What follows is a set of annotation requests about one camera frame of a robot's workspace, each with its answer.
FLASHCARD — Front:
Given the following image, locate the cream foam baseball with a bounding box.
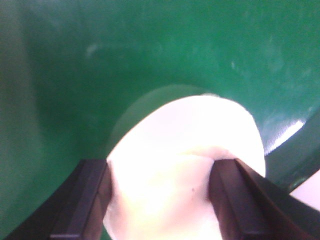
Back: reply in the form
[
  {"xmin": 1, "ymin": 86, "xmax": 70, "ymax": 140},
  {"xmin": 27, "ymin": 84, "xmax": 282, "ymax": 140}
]
[{"xmin": 103, "ymin": 95, "xmax": 266, "ymax": 240}]

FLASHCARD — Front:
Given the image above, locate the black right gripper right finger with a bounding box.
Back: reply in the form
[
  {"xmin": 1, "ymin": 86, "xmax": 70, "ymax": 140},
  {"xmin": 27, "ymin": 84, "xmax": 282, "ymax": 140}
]
[{"xmin": 208, "ymin": 159, "xmax": 320, "ymax": 240}]

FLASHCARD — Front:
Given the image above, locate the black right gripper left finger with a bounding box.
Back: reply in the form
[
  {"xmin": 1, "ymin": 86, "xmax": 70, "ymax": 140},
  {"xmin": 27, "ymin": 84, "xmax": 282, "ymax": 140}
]
[{"xmin": 6, "ymin": 159, "xmax": 112, "ymax": 240}]

